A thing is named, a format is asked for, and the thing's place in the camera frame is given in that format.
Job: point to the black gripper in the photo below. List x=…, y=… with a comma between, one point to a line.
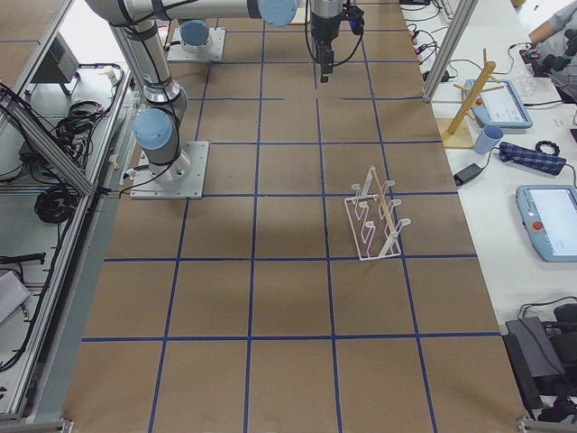
x=325, y=28

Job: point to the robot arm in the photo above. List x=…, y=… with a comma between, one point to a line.
x=157, y=127
x=194, y=34

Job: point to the blue cup on desk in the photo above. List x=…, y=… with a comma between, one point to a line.
x=490, y=135

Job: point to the wooden mug tree stand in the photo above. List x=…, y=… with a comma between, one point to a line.
x=453, y=134

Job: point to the blue teach pendant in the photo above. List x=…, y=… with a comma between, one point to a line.
x=549, y=216
x=501, y=107

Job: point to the black power adapter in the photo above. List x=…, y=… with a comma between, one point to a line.
x=467, y=174

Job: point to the person at desk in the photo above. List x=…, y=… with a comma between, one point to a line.
x=555, y=41

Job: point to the blue plaid cloth case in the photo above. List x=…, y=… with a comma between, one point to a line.
x=532, y=159

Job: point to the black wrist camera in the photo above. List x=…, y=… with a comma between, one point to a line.
x=354, y=15

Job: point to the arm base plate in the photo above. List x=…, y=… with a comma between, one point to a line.
x=184, y=178
x=211, y=51

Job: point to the aluminium frame post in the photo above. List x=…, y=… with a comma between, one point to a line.
x=456, y=29

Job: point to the white wire cup rack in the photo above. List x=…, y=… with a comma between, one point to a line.
x=370, y=211

